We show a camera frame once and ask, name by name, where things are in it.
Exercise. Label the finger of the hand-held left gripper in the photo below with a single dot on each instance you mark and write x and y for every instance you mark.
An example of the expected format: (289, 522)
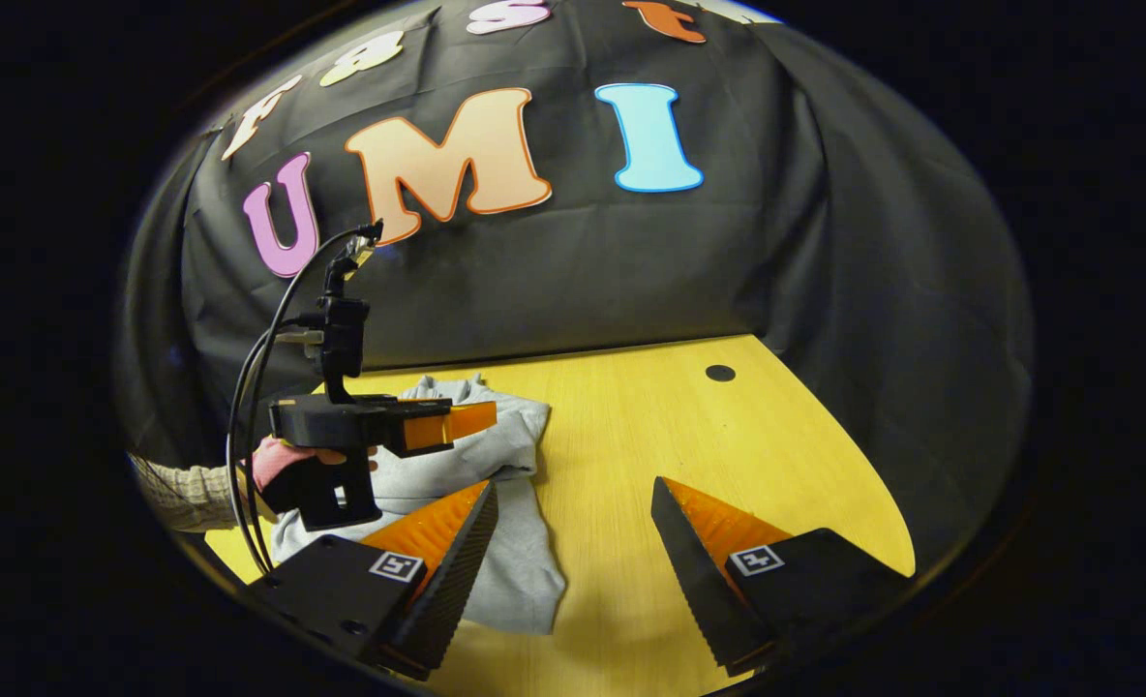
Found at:
(452, 423)

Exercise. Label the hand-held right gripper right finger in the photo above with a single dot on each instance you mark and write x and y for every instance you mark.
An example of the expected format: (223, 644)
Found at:
(694, 571)

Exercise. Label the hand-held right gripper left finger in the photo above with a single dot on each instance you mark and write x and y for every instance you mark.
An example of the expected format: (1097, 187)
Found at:
(462, 571)

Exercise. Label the black backdrop cloth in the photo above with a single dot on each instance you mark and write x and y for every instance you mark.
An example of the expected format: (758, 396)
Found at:
(583, 261)

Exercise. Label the grey zip-neck sweatshirt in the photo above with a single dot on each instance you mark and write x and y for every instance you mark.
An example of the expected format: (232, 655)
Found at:
(515, 571)

